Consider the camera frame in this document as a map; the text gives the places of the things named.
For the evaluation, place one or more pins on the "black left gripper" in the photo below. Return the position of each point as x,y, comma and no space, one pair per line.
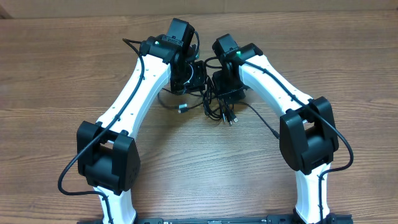
199,83

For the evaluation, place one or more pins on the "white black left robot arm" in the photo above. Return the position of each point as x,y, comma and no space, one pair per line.
106,152

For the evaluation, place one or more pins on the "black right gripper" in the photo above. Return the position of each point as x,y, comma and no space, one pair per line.
216,78

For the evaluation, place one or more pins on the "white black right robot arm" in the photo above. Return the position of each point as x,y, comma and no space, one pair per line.
308,137

